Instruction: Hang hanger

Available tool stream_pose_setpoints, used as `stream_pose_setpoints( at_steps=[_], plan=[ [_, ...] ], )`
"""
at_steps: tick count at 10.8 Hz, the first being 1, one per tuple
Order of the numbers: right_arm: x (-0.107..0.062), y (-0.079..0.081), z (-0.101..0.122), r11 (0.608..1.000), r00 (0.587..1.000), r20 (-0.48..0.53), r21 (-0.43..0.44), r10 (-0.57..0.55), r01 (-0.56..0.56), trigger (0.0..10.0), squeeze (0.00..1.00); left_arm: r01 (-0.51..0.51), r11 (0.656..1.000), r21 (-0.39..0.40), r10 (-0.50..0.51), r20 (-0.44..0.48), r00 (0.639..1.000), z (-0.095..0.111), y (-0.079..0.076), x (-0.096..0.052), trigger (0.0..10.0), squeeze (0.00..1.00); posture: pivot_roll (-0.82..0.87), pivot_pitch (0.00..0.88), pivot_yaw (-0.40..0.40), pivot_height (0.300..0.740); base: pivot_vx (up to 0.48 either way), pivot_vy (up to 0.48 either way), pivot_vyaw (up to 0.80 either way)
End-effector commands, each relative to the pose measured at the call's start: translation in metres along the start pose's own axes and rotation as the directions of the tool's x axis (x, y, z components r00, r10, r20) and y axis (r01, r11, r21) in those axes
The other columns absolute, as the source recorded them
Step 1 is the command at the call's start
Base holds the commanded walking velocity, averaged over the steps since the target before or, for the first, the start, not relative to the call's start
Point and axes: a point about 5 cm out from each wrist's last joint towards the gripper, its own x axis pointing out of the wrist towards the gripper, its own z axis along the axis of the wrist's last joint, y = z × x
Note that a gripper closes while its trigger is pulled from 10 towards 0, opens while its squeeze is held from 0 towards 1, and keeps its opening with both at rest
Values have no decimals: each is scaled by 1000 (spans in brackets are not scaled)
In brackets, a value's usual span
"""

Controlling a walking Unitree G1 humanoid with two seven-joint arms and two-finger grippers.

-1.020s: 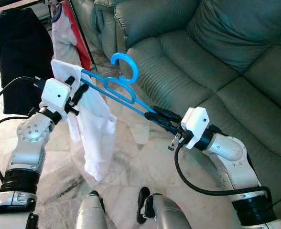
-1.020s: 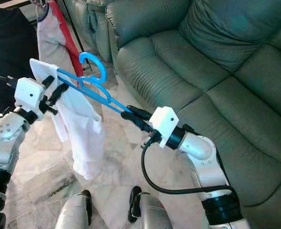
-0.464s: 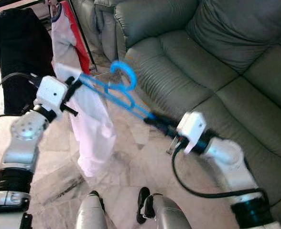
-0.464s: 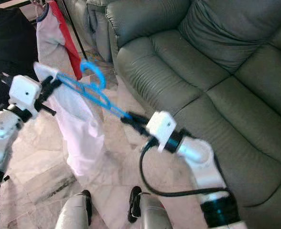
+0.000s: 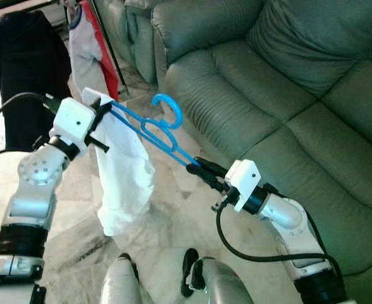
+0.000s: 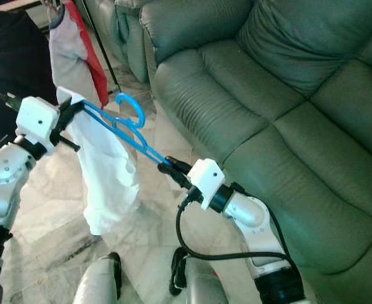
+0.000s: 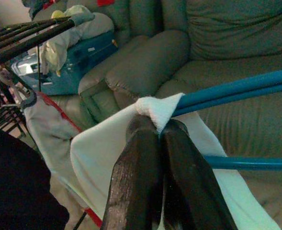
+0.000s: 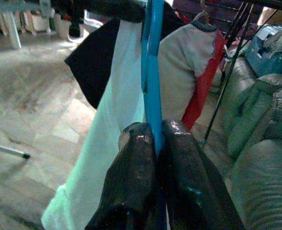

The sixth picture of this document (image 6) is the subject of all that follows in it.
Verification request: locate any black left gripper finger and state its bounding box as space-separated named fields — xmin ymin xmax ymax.
xmin=59 ymin=97 xmax=85 ymax=118

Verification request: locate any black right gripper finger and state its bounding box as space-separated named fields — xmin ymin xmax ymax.
xmin=164 ymin=155 xmax=194 ymax=175
xmin=158 ymin=163 xmax=192 ymax=187

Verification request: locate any blue plastic hanger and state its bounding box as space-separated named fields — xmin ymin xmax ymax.
xmin=82 ymin=92 xmax=174 ymax=167

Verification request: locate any white shirt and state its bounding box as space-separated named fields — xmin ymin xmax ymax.
xmin=56 ymin=86 xmax=141 ymax=236

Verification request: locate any red garment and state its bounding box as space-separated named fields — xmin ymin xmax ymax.
xmin=63 ymin=0 xmax=109 ymax=108

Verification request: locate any pale beige garment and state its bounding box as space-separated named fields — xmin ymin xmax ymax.
xmin=50 ymin=3 xmax=101 ymax=102

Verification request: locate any dark navy garment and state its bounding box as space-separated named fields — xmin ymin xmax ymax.
xmin=0 ymin=9 xmax=59 ymax=149

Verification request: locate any silver right robot leg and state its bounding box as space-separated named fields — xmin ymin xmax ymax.
xmin=168 ymin=247 xmax=228 ymax=304

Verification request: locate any silver robot leg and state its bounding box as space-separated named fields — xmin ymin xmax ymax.
xmin=168 ymin=247 xmax=228 ymax=304
xmin=72 ymin=252 xmax=123 ymax=304

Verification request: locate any green sofa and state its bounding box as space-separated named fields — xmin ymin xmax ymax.
xmin=85 ymin=0 xmax=372 ymax=304

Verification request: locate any silver left robot leg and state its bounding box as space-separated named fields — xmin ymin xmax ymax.
xmin=72 ymin=252 xmax=123 ymax=304

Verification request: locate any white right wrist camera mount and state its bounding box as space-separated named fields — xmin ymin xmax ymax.
xmin=189 ymin=158 xmax=226 ymax=211

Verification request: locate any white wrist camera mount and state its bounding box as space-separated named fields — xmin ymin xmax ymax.
xmin=189 ymin=158 xmax=226 ymax=211
xmin=16 ymin=96 xmax=63 ymax=148

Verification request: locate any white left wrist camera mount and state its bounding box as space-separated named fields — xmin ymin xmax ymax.
xmin=16 ymin=96 xmax=63 ymax=148

